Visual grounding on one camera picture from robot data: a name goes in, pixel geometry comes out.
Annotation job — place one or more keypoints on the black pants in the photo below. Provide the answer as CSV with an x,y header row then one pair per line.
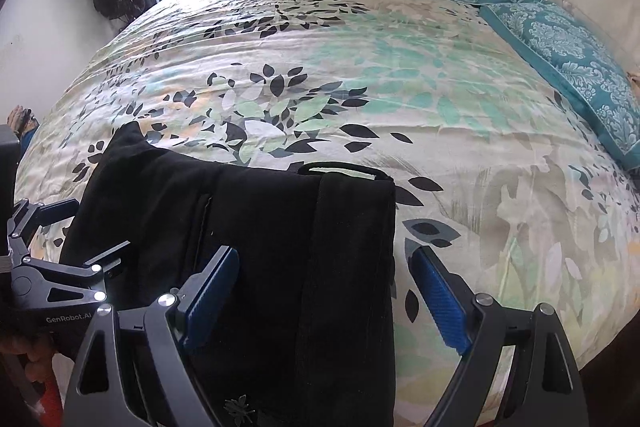
x,y
250,257

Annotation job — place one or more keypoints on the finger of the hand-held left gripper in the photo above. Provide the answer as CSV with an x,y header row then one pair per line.
x,y
55,282
35,214

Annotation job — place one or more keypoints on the orange cloth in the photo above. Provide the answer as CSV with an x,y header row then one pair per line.
x,y
52,402

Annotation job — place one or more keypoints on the floral leaf print bed sheet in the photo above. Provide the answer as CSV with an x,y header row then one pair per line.
x,y
400,82

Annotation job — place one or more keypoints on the pile of colourful clothes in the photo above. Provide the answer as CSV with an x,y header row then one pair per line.
x,y
24,122

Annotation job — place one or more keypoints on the large teal patterned pillow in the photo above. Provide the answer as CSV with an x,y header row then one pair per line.
x,y
570,57

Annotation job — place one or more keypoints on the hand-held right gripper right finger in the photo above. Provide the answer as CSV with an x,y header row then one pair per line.
x,y
440,302

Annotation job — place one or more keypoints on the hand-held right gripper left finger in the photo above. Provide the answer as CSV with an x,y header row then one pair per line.
x,y
210,297

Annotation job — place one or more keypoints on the person's left hand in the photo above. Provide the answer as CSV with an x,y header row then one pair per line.
x,y
25,354

